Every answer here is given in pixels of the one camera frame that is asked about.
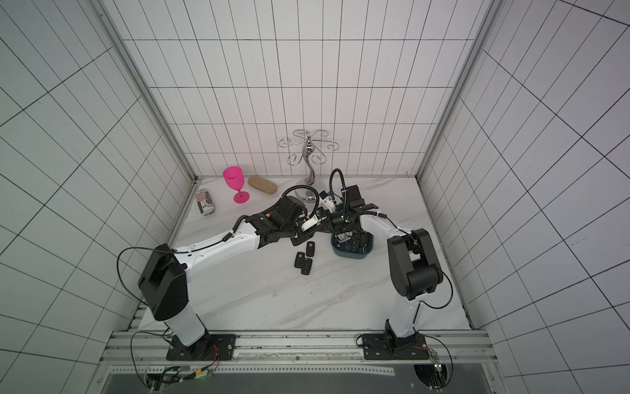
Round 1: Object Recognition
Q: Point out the black VW flip key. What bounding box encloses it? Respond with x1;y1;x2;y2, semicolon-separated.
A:
305;241;315;258
294;252;306;269

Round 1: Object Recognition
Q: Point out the black flip key buttons up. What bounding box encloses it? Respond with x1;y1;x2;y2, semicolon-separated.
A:
300;258;313;276

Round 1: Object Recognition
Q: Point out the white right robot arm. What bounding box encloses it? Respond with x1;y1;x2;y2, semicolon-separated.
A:
320;186;445;340

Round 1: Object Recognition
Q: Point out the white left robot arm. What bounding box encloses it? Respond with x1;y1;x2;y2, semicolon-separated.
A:
138;195;321;347

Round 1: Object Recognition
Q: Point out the teal plastic storage box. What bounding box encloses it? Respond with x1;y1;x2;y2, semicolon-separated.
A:
331;218;374;259

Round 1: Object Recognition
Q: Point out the beige woven glasses case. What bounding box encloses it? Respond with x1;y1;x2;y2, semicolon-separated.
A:
248;176;278;195

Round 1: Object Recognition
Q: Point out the pink plastic wine goblet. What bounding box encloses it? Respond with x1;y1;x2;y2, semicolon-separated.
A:
222;166;249;205

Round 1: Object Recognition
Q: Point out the silver metal cup rack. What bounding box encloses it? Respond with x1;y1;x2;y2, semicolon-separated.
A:
277;129;340;203

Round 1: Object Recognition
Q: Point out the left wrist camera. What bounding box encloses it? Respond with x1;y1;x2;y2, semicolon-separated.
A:
300;211;329;233

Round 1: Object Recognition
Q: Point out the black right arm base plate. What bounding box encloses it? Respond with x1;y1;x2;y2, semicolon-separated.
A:
358;332;430;361

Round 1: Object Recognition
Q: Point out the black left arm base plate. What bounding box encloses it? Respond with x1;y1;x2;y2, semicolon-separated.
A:
166;333;237;361

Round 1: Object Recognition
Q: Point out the aluminium frame rail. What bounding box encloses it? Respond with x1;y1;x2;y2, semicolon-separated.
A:
101;330;498;369

